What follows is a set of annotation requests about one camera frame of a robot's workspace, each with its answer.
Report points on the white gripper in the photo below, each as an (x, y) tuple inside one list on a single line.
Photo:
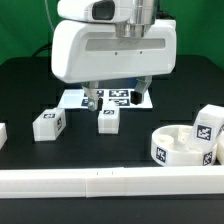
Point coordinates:
[(111, 39)]

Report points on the white round stool seat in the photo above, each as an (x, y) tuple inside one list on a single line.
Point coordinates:
[(168, 148)]

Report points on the white marker tag sheet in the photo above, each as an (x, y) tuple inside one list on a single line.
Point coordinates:
[(77, 99)]

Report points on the white U-shaped fence frame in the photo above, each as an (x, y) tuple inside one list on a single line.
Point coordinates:
[(103, 182)]

